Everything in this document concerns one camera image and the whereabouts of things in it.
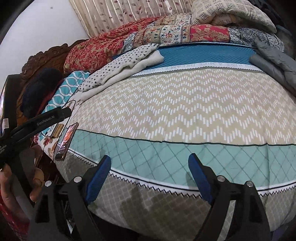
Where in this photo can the red floral patchwork quilt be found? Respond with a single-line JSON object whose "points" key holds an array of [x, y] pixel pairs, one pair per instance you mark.
{"points": [[96, 52]]}

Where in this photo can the gold rectangular power bank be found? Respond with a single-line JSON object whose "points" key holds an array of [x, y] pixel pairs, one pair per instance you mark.
{"points": [[57, 130]]}

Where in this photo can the carved brown wooden headboard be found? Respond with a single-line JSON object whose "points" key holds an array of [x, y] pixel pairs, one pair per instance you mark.
{"points": [[52, 58]]}

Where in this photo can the grey padded jacket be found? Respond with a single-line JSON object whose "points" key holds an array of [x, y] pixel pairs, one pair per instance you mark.
{"points": [[276, 64]]}

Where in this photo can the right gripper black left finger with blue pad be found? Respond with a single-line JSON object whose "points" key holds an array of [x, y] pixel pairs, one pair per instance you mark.
{"points": [[62, 213]]}

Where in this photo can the blue-grey patterned folded blanket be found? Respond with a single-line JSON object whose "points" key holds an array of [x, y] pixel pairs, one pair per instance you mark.
{"points": [[247, 37]]}

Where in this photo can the teal white lattice pillow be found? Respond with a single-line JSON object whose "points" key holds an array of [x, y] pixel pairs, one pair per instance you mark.
{"points": [[68, 88]]}

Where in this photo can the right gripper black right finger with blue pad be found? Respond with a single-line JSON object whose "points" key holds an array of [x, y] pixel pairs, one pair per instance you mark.
{"points": [[249, 220]]}

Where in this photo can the person's left hand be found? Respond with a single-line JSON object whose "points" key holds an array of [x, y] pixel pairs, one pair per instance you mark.
{"points": [[12, 194]]}

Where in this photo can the patterned bedsheet beige teal blue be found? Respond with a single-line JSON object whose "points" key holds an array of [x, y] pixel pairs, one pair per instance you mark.
{"points": [[203, 99]]}

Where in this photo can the cream fleece black-patterned garment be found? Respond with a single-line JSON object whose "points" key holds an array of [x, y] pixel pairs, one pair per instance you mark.
{"points": [[122, 67]]}

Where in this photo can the beige leaf-pattern curtain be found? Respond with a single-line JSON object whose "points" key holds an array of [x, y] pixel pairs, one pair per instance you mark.
{"points": [[101, 16]]}

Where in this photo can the cream printed folded comforter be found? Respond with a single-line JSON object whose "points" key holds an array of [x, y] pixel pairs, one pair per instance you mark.
{"points": [[222, 13]]}

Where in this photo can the smartphone with lit screen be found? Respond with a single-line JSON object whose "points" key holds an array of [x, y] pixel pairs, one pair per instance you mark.
{"points": [[66, 141]]}

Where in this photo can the dark navy fuzzy cushion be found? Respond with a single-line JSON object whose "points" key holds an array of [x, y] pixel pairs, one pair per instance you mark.
{"points": [[40, 91]]}

